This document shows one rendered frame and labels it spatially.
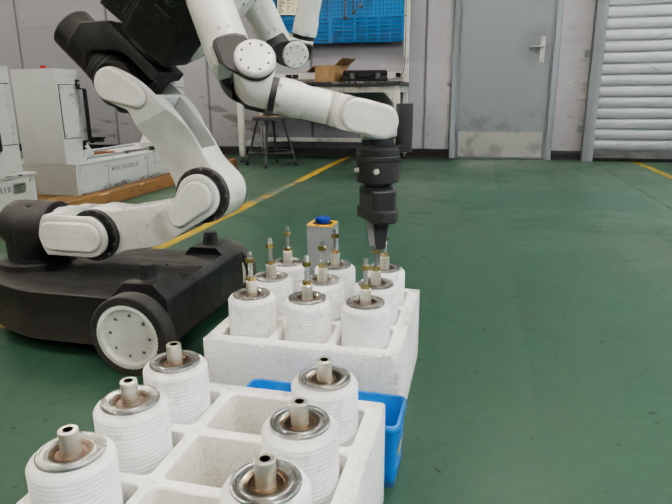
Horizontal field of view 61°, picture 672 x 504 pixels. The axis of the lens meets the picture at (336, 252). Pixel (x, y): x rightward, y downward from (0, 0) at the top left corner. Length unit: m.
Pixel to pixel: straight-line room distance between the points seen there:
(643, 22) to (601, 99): 0.73
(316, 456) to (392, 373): 0.40
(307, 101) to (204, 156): 0.44
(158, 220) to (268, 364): 0.58
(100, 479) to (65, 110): 3.16
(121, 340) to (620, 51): 5.47
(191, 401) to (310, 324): 0.32
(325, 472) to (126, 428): 0.26
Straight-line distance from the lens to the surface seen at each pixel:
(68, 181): 3.75
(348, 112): 1.11
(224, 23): 1.19
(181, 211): 1.49
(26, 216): 1.81
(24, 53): 8.14
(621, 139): 6.26
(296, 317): 1.12
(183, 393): 0.90
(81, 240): 1.67
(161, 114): 1.51
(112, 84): 1.56
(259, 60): 1.12
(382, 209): 1.15
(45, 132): 3.80
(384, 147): 1.14
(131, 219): 1.63
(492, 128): 6.15
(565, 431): 1.27
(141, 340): 1.44
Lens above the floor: 0.64
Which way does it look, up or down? 15 degrees down
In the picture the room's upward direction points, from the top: straight up
